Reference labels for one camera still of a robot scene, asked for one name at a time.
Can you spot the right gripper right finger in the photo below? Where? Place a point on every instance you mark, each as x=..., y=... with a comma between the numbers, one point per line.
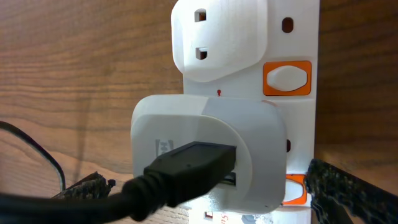
x=337, y=194

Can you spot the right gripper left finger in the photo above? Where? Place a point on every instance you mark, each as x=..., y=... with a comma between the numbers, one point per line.
x=93, y=186

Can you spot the white USB charger plug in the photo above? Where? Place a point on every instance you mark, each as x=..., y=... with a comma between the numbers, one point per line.
x=210, y=153

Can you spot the white power strip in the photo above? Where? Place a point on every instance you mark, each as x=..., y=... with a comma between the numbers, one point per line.
x=252, y=66

